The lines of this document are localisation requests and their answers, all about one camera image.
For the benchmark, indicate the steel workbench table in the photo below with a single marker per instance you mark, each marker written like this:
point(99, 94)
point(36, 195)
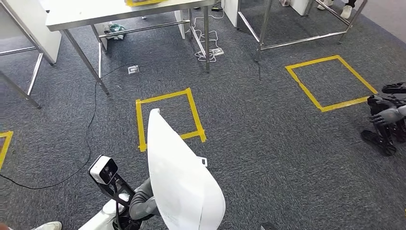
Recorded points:
point(111, 11)

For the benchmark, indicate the white power strip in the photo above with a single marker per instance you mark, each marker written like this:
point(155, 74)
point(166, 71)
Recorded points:
point(217, 51)

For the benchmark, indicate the green and white bundle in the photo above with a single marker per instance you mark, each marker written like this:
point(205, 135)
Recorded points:
point(115, 30)

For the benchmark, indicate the steel frame table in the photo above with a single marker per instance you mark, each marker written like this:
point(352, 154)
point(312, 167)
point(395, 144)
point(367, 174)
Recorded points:
point(263, 25)

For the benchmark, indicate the standing person's feet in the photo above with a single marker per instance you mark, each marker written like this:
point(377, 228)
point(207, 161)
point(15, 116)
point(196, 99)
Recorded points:
point(345, 11)

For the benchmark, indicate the yellow floor tape square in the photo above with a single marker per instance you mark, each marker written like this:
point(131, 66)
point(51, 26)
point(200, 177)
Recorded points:
point(6, 143)
point(304, 89)
point(139, 127)

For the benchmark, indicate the white and black humanoid robot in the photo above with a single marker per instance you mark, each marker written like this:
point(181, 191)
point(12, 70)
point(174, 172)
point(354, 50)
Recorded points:
point(380, 139)

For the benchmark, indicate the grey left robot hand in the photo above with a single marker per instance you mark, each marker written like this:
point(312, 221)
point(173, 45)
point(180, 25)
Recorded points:
point(142, 204)

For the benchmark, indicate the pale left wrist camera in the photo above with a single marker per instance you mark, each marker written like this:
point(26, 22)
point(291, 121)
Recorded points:
point(103, 170)

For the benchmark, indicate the person's white shoe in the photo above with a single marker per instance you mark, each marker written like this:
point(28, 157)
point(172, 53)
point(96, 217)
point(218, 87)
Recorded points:
point(47, 226)

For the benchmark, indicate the white curved plastic part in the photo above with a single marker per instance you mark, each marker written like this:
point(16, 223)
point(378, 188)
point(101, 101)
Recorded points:
point(184, 190)

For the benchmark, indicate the square floor socket plate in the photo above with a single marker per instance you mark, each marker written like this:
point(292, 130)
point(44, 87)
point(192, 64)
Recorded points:
point(133, 69)

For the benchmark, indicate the yellow tape on workbench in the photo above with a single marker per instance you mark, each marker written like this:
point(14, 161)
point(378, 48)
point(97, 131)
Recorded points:
point(142, 3)

